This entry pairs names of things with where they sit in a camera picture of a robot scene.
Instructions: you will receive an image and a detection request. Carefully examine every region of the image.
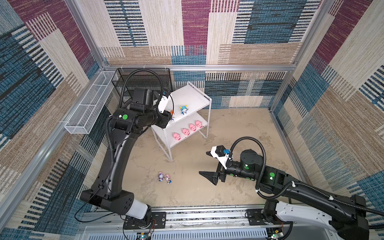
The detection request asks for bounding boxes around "pink rubber pig toy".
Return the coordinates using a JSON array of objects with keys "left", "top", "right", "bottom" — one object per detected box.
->
[
  {"left": 182, "top": 128, "right": 190, "bottom": 136},
  {"left": 173, "top": 133, "right": 181, "bottom": 141},
  {"left": 189, "top": 124, "right": 197, "bottom": 132},
  {"left": 195, "top": 120, "right": 203, "bottom": 129}
]

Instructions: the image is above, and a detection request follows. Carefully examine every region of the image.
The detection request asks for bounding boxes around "teal hooded Doraemon figure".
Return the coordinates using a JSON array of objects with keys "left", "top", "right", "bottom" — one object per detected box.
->
[{"left": 180, "top": 105, "right": 189, "bottom": 116}]

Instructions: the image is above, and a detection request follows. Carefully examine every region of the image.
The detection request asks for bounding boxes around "pink hooded Doraemon figure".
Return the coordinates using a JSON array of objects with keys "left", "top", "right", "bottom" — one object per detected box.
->
[{"left": 165, "top": 174, "right": 172, "bottom": 184}]

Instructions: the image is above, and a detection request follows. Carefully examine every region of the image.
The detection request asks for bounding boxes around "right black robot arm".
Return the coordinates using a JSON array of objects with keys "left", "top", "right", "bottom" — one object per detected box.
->
[{"left": 199, "top": 137, "right": 384, "bottom": 240}]

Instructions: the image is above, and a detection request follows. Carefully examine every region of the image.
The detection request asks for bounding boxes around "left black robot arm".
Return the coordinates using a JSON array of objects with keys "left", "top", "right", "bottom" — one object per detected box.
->
[{"left": 80, "top": 69, "right": 172, "bottom": 227}]

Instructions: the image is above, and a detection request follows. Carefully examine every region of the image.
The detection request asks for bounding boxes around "white two-tier metal shelf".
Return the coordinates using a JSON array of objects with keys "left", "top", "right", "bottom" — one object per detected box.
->
[{"left": 152, "top": 82, "right": 212, "bottom": 163}]

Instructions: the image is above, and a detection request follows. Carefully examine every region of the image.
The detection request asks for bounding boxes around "purple hooded Doraemon figure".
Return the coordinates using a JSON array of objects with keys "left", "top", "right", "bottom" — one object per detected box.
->
[{"left": 158, "top": 172, "right": 164, "bottom": 182}]

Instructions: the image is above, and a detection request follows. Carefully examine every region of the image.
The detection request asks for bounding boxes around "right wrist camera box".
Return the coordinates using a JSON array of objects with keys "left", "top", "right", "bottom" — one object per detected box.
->
[{"left": 209, "top": 145, "right": 233, "bottom": 169}]

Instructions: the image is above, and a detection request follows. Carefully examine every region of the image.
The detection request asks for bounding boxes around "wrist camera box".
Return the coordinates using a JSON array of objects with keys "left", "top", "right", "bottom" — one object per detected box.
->
[
  {"left": 209, "top": 145, "right": 233, "bottom": 169},
  {"left": 158, "top": 95, "right": 169, "bottom": 114}
]

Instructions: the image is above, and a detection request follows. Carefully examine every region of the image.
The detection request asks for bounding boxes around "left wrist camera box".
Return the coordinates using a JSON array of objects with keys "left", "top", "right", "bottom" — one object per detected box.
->
[{"left": 158, "top": 95, "right": 169, "bottom": 114}]

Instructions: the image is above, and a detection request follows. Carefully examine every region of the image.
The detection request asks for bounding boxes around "black mesh wire shelf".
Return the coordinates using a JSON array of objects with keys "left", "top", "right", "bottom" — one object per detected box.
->
[{"left": 112, "top": 68, "right": 175, "bottom": 108}]

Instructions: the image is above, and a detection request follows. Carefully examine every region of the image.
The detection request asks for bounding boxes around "aluminium front rail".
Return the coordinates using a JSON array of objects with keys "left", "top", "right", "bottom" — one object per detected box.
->
[{"left": 75, "top": 205, "right": 339, "bottom": 240}]

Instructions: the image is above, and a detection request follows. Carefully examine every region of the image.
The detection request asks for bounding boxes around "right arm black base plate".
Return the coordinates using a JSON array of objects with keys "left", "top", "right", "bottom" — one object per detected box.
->
[{"left": 244, "top": 209, "right": 290, "bottom": 226}]

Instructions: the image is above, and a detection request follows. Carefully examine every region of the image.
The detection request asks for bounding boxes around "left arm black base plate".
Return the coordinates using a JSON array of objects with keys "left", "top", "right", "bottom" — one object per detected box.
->
[{"left": 123, "top": 212, "right": 167, "bottom": 230}]

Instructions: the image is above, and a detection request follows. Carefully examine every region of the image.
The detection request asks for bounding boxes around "white wire mesh basket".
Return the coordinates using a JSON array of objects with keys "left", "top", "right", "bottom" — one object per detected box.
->
[{"left": 65, "top": 71, "right": 115, "bottom": 135}]

